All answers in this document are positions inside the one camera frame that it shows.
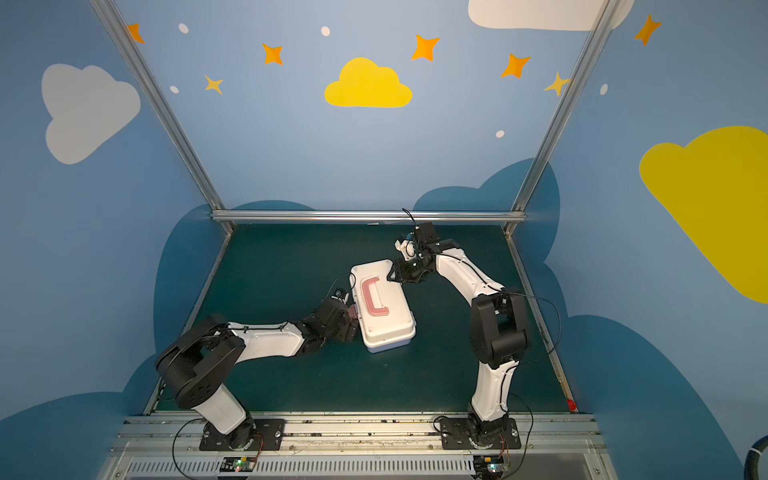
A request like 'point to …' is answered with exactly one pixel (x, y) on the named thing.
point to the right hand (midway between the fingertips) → (394, 275)
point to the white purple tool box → (383, 312)
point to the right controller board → (488, 466)
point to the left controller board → (237, 464)
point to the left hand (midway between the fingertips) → (347, 318)
